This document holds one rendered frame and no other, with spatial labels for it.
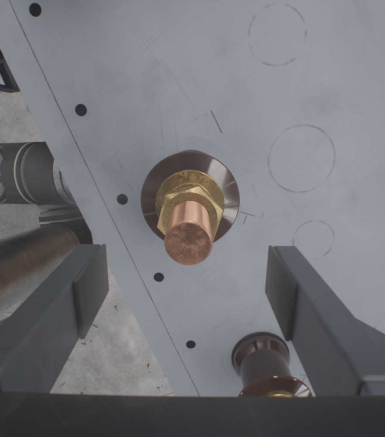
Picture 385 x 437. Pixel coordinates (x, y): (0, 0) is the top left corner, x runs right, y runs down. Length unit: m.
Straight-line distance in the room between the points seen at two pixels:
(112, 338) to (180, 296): 1.82
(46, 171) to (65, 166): 0.12
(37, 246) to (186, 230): 0.41
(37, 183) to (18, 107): 1.45
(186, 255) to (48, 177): 0.37
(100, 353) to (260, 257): 1.99
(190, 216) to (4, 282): 0.33
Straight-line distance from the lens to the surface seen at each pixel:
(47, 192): 0.55
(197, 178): 0.29
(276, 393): 0.42
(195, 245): 0.19
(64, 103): 0.42
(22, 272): 0.52
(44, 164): 0.54
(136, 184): 0.40
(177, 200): 0.24
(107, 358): 2.36
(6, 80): 1.87
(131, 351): 2.28
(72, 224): 0.74
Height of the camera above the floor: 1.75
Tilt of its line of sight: 74 degrees down
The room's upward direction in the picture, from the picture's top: 179 degrees counter-clockwise
